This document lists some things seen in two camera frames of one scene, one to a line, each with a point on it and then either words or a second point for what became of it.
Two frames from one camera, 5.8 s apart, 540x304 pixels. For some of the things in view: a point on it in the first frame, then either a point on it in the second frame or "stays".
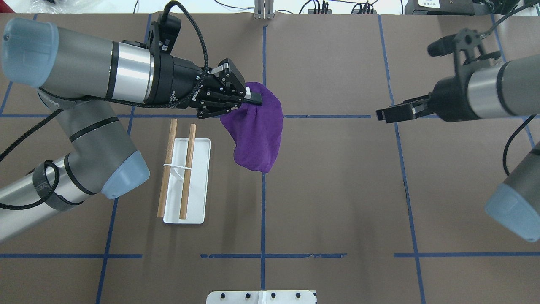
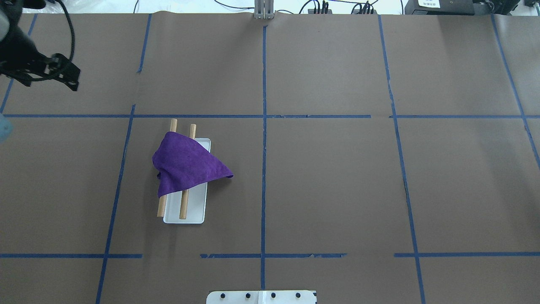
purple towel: x=257 y=130 -> x=183 y=163
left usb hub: x=311 y=11 stays
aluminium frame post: x=263 y=9 stays
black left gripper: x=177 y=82 -> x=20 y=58
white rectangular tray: x=185 y=194 stays
